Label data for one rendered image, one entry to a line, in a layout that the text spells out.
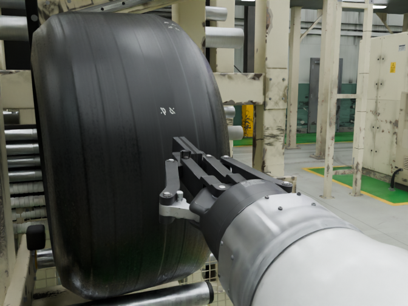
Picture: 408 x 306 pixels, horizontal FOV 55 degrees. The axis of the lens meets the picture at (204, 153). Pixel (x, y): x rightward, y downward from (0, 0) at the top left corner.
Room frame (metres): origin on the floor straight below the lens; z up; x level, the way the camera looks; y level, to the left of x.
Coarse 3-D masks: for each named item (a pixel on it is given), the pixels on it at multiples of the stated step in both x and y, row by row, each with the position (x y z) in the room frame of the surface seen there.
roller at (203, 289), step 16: (176, 288) 0.70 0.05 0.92; (192, 288) 0.70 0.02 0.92; (208, 288) 0.71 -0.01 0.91; (80, 304) 0.64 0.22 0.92; (96, 304) 0.65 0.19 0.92; (112, 304) 0.65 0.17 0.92; (128, 304) 0.66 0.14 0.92; (144, 304) 0.66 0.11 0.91; (160, 304) 0.67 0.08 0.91; (176, 304) 0.68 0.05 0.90; (192, 304) 0.69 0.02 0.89
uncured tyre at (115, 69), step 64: (64, 64) 0.58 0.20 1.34; (128, 64) 0.60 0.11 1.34; (192, 64) 0.64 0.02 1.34; (64, 128) 0.54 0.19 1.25; (128, 128) 0.55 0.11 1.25; (192, 128) 0.59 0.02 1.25; (64, 192) 0.53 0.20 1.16; (128, 192) 0.54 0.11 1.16; (64, 256) 0.56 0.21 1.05; (128, 256) 0.56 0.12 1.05; (192, 256) 0.62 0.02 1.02
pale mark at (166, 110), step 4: (160, 104) 0.58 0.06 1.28; (164, 104) 0.58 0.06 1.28; (168, 104) 0.59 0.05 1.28; (172, 104) 0.59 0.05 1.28; (160, 108) 0.58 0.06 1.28; (164, 108) 0.58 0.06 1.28; (168, 108) 0.58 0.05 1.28; (172, 108) 0.59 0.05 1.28; (176, 108) 0.59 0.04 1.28; (160, 112) 0.58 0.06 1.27; (164, 112) 0.58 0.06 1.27; (168, 112) 0.58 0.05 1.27; (172, 112) 0.58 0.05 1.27; (176, 112) 0.59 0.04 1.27; (160, 116) 0.57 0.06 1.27; (164, 116) 0.58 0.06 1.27; (168, 116) 0.58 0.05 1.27; (172, 116) 0.58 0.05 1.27; (176, 116) 0.58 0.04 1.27
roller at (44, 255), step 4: (48, 248) 0.89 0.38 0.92; (40, 252) 0.87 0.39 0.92; (44, 252) 0.87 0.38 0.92; (48, 252) 0.87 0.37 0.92; (36, 256) 0.89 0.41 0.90; (40, 256) 0.86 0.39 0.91; (44, 256) 0.86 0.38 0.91; (48, 256) 0.87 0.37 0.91; (52, 256) 0.87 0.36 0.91; (36, 260) 0.88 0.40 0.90; (40, 260) 0.86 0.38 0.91; (44, 260) 0.86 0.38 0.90; (48, 260) 0.86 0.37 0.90; (52, 260) 0.87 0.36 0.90; (36, 264) 0.87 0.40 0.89; (40, 264) 0.86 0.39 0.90; (44, 264) 0.86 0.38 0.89; (48, 264) 0.86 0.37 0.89; (52, 264) 0.87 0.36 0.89; (36, 268) 0.86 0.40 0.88; (40, 268) 0.87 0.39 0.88
